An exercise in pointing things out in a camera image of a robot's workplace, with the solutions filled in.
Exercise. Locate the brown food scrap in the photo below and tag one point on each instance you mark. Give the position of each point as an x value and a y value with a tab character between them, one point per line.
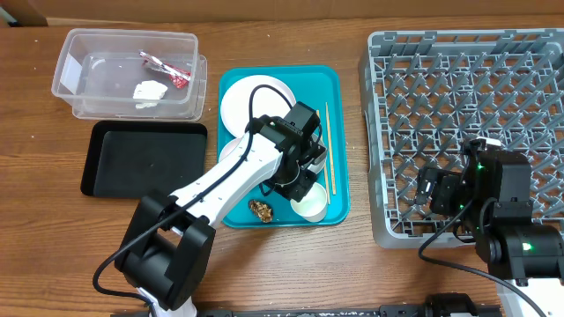
261	210

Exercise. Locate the grey-blue bowl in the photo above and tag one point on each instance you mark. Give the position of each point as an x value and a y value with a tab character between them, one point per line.
318	163

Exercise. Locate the pink bowl with crumbs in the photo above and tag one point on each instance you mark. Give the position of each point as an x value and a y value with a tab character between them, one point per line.
228	148

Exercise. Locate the clear plastic bin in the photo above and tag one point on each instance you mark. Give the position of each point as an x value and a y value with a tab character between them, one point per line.
98	69

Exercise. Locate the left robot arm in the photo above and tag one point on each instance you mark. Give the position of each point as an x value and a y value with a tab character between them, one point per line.
167	246

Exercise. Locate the red silver wrapper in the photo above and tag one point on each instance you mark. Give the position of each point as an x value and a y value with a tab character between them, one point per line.
180	78

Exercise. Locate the white tissue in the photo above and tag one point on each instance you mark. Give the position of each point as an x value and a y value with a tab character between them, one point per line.
149	90

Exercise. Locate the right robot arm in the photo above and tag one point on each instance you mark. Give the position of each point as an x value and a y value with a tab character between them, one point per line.
491	198

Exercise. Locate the black tray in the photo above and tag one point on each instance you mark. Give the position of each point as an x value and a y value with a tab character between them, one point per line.
130	159

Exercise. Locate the teal plastic tray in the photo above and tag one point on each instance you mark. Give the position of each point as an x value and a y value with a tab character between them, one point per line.
318	87

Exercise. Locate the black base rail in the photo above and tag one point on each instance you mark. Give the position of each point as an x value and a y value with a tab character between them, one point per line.
437	305

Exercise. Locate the grey dishwasher rack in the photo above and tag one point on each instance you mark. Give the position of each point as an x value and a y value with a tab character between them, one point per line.
423	93

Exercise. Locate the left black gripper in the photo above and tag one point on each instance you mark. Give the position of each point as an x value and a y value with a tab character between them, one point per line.
298	191

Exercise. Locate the white cup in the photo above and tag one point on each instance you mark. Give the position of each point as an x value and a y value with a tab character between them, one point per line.
313	206

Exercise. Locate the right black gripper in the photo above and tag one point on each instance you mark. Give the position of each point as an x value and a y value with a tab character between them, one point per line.
436	191

